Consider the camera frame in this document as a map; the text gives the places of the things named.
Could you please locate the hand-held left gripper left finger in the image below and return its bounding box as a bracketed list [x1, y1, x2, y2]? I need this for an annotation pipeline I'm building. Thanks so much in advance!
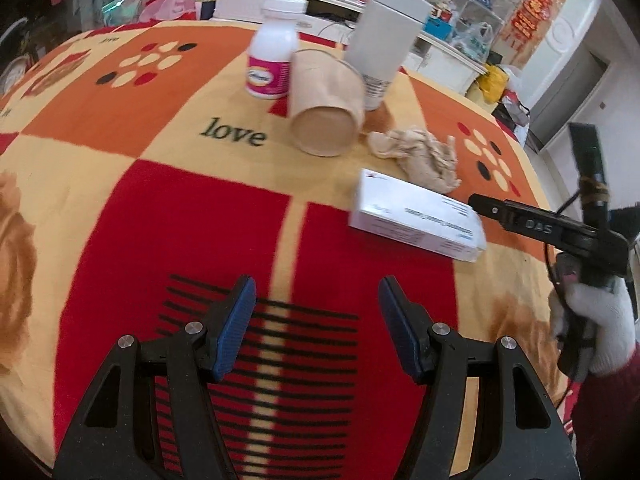
[52, 275, 257, 480]

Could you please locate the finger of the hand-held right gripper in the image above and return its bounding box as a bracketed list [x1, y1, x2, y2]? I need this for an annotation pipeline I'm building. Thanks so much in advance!
[468, 193, 557, 242]

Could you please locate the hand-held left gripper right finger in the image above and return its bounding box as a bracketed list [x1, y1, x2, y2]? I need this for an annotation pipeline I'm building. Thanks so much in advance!
[378, 276, 581, 480]

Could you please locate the white medicine box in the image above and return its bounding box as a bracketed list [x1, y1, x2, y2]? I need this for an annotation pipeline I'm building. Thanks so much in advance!
[347, 168, 487, 264]

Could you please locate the person's right forearm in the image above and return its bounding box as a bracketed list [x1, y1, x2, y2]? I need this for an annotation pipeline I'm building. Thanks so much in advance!
[565, 340, 640, 480]

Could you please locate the person's right hand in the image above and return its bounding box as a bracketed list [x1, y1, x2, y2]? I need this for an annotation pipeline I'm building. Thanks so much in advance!
[548, 276, 637, 379]

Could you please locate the crumpled beige tissue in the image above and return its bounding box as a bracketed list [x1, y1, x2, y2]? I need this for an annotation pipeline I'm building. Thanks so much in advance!
[367, 127, 461, 194]

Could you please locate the yellow bag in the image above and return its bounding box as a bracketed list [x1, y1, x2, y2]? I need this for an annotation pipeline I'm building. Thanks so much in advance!
[480, 64, 512, 104]

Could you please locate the white low cabinet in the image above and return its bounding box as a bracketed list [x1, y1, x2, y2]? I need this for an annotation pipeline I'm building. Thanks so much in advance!
[212, 0, 489, 97]

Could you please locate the white plastic bag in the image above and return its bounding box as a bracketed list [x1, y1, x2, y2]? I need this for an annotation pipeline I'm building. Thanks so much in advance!
[452, 22, 494, 64]

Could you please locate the red orange printed blanket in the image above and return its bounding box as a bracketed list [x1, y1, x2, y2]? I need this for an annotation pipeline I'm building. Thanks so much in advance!
[0, 19, 576, 480]

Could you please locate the beige paper cup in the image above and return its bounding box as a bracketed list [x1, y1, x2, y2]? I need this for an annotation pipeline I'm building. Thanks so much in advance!
[289, 47, 369, 159]

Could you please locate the white grey tumbler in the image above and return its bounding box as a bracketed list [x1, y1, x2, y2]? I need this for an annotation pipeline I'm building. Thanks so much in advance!
[344, 0, 434, 111]

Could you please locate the white pill bottle pink label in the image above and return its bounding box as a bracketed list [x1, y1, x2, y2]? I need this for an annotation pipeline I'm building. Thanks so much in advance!
[245, 0, 309, 101]

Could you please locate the pink plastic bag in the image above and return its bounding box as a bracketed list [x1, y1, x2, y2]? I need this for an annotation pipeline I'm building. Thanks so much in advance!
[142, 0, 197, 23]

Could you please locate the red wall decoration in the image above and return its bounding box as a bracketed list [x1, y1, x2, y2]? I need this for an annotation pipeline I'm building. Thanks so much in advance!
[510, 0, 552, 54]

